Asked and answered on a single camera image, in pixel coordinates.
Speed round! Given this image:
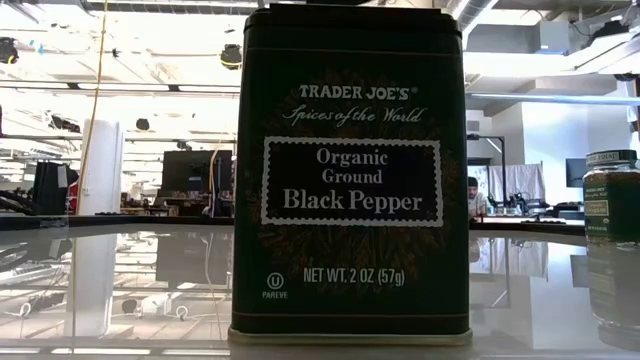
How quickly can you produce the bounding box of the black cabinet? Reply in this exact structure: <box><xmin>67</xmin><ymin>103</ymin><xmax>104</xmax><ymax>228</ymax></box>
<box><xmin>32</xmin><ymin>160</ymin><xmax>80</xmax><ymax>216</ymax></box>

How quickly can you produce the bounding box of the black pepper tin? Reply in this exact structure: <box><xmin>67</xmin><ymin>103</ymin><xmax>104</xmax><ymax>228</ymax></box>
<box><xmin>228</xmin><ymin>3</ymin><xmax>474</xmax><ymax>347</ymax></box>

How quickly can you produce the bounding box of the silver spiral air duct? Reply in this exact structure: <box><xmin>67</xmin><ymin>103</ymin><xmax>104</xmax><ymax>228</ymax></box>
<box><xmin>452</xmin><ymin>0</ymin><xmax>501</xmax><ymax>34</ymax></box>

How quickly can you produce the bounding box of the green lid spice jar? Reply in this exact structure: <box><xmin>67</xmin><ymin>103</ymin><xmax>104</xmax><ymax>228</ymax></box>
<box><xmin>582</xmin><ymin>149</ymin><xmax>640</xmax><ymax>245</ymax></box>

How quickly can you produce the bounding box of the dark wall monitor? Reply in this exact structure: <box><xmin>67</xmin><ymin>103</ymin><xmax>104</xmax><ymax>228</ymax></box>
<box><xmin>565</xmin><ymin>158</ymin><xmax>589</xmax><ymax>189</ymax></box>

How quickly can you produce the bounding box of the white round column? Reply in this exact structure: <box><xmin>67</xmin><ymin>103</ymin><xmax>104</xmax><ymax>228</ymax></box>
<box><xmin>77</xmin><ymin>118</ymin><xmax>125</xmax><ymax>217</ymax></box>

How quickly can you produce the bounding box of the white hanging cloth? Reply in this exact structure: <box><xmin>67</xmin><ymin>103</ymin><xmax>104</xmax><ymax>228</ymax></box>
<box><xmin>487</xmin><ymin>163</ymin><xmax>546</xmax><ymax>201</ymax></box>

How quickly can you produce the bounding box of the yellow hanging cable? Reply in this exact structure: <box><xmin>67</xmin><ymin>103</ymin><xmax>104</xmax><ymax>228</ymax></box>
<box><xmin>74</xmin><ymin>0</ymin><xmax>109</xmax><ymax>216</ymax></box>

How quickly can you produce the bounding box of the black aluminium table frame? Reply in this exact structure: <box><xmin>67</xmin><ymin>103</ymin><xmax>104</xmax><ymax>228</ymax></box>
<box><xmin>0</xmin><ymin>213</ymin><xmax>586</xmax><ymax>239</ymax></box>

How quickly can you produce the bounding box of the black computer monitor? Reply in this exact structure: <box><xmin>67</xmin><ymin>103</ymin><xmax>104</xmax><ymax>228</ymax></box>
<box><xmin>161</xmin><ymin>149</ymin><xmax>235</xmax><ymax>196</ymax></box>

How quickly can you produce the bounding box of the black stand frame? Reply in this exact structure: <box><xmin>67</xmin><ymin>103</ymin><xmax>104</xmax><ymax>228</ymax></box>
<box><xmin>467</xmin><ymin>133</ymin><xmax>507</xmax><ymax>217</ymax></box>

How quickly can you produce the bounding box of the grey ceiling duct box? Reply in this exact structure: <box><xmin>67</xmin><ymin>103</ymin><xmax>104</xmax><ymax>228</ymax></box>
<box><xmin>537</xmin><ymin>19</ymin><xmax>571</xmax><ymax>55</ymax></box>

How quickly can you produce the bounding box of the person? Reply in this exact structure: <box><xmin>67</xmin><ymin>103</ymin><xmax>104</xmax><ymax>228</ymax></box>
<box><xmin>467</xmin><ymin>175</ymin><xmax>489</xmax><ymax>219</ymax></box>

